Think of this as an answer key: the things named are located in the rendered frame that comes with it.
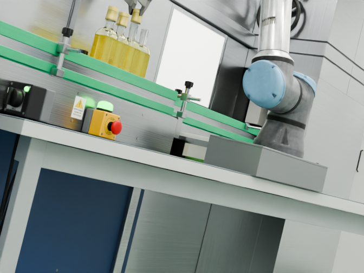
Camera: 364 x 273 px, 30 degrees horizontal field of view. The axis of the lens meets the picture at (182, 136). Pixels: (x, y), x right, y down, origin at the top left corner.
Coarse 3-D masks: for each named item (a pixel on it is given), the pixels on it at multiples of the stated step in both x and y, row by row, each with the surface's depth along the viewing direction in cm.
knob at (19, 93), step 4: (8, 88) 159; (12, 88) 160; (16, 88) 162; (8, 92) 159; (12, 92) 160; (16, 92) 159; (20, 92) 160; (8, 96) 159; (12, 96) 160; (16, 96) 159; (20, 96) 160; (4, 100) 159; (8, 100) 159; (12, 100) 159; (16, 100) 159; (20, 100) 160; (8, 104) 159; (12, 104) 160; (16, 104) 160; (20, 104) 160
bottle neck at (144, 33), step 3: (141, 30) 226; (144, 30) 225; (147, 30) 226; (141, 33) 226; (144, 33) 225; (147, 33) 226; (141, 36) 225; (144, 36) 225; (147, 36) 226; (141, 39) 225; (144, 39) 225; (141, 42) 225; (144, 42) 226
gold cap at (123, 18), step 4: (120, 12) 216; (124, 12) 216; (120, 16) 216; (124, 16) 216; (128, 16) 217; (120, 20) 216; (124, 20) 216; (116, 24) 216; (120, 24) 216; (124, 24) 216
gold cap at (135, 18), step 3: (135, 9) 221; (138, 9) 221; (135, 12) 221; (138, 12) 221; (132, 15) 221; (135, 15) 221; (138, 15) 221; (132, 18) 221; (135, 18) 221; (138, 18) 221; (141, 18) 222; (132, 21) 223; (135, 21) 220; (138, 21) 221
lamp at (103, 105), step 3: (99, 102) 188; (102, 102) 187; (105, 102) 187; (108, 102) 188; (99, 105) 187; (102, 105) 187; (105, 105) 187; (108, 105) 187; (111, 105) 188; (96, 108) 188; (99, 108) 187; (102, 108) 187; (105, 108) 187; (108, 108) 187; (111, 108) 188; (105, 111) 187; (108, 111) 187; (111, 111) 188
